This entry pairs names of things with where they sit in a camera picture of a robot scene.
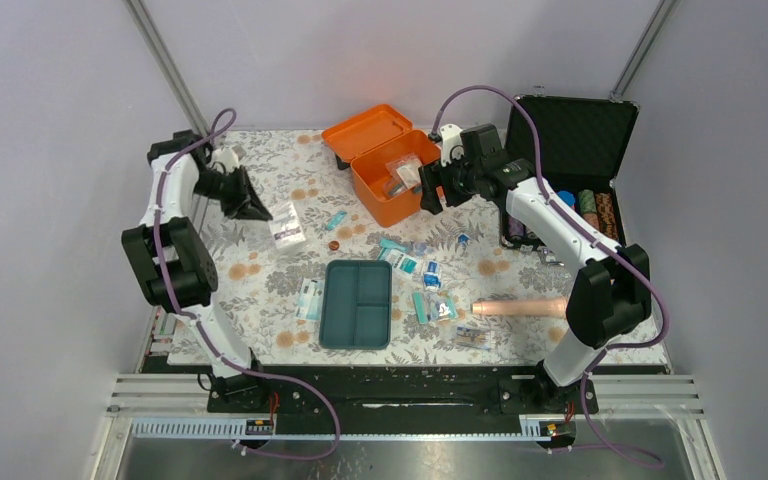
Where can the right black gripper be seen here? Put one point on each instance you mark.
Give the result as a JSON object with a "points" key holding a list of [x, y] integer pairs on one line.
{"points": [[431, 176]]}

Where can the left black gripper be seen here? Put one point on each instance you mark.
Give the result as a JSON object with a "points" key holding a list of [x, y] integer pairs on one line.
{"points": [[252, 207]]}

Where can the gloves packet clear bag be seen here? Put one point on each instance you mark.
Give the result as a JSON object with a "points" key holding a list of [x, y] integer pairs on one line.
{"points": [[405, 170]]}

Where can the white blue medicine box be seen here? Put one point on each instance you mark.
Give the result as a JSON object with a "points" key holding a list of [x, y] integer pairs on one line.
{"points": [[286, 228]]}

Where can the gauze pads clear bag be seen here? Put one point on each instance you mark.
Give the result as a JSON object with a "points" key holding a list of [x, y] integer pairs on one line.
{"points": [[394, 187]]}

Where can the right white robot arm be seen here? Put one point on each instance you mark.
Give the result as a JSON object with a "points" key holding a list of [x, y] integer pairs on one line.
{"points": [[608, 298]]}

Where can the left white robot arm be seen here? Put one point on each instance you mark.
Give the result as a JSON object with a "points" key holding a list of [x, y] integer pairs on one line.
{"points": [[171, 263]]}

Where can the orange plastic medicine box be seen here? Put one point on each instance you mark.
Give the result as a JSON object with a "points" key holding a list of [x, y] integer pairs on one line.
{"points": [[366, 144]]}

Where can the clear tape roll packet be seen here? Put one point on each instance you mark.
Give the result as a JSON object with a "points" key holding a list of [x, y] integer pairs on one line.
{"points": [[420, 249]]}

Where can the teal bandage sachet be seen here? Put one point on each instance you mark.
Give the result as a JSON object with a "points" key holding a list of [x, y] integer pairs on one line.
{"points": [[392, 245]]}

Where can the small teal sachet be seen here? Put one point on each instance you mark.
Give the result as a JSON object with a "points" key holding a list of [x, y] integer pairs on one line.
{"points": [[335, 220]]}

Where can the medical gauze packet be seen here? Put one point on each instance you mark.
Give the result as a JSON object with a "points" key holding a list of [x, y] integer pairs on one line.
{"points": [[400, 261]]}

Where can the white teal dressing packet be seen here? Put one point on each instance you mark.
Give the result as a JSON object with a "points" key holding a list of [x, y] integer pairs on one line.
{"points": [[310, 300]]}

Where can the blue white wipe packet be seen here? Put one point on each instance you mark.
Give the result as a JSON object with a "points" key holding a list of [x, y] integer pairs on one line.
{"points": [[431, 278]]}

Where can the floral tablecloth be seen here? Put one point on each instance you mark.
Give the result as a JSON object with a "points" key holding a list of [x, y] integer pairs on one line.
{"points": [[259, 284]]}

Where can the teal plaster packet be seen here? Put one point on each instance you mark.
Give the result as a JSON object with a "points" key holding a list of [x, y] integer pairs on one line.
{"points": [[420, 307]]}

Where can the clear bag with small items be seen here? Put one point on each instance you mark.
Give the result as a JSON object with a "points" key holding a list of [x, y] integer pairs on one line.
{"points": [[440, 307]]}

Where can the teal divided tray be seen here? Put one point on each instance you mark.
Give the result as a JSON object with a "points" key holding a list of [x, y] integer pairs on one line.
{"points": [[357, 305]]}

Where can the black foam-lined case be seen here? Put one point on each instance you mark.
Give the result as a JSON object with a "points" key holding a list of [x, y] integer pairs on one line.
{"points": [[583, 143]]}

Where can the striped plaster strip packet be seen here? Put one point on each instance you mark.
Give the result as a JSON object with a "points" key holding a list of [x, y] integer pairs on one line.
{"points": [[473, 337]]}

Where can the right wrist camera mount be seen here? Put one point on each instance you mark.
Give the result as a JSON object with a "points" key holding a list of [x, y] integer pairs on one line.
{"points": [[451, 144]]}

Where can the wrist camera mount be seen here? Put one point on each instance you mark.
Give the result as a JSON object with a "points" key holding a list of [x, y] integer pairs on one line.
{"points": [[227, 159], [451, 144]]}

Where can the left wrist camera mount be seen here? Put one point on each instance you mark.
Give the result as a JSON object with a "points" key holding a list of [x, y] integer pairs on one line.
{"points": [[227, 159]]}

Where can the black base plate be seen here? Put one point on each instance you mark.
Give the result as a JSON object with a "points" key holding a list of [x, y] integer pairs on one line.
{"points": [[378, 399]]}

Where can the slotted cable duct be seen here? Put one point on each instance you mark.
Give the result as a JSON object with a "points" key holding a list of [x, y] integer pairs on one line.
{"points": [[254, 429]]}

